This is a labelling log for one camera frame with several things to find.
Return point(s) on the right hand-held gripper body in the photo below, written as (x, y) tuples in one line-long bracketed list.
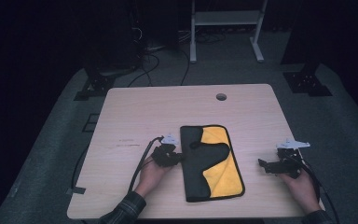
[(287, 163)]

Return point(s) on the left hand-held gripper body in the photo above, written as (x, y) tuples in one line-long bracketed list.
[(165, 155)]

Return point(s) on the yellow and black towel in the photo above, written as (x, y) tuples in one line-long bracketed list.
[(211, 165)]

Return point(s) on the person's left hand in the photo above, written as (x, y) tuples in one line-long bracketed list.
[(150, 179)]

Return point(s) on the person's right hand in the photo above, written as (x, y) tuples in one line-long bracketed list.
[(301, 189)]

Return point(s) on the black stand base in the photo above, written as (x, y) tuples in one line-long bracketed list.
[(96, 85), (306, 82)]

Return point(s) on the grey tape strip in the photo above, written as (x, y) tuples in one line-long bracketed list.
[(76, 190)]

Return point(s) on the white metal stand frame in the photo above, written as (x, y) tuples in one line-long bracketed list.
[(227, 18)]

